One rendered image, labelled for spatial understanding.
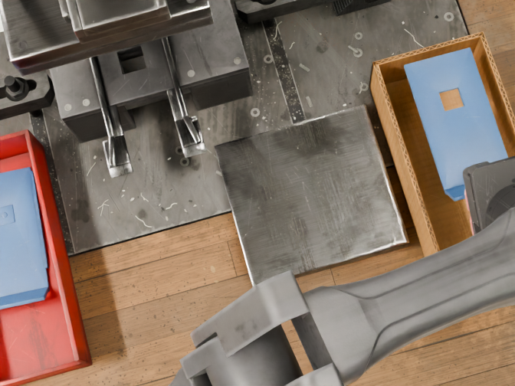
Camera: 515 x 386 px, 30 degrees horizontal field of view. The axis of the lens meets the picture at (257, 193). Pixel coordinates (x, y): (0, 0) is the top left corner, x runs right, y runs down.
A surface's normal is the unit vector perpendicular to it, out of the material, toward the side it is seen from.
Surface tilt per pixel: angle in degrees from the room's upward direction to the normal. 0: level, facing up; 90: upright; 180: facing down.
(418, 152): 0
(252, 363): 1
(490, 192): 31
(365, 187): 0
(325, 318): 12
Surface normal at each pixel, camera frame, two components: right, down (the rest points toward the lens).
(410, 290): 0.15, -0.33
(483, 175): 0.11, 0.26
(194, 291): -0.05, -0.25
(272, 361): 0.35, -0.40
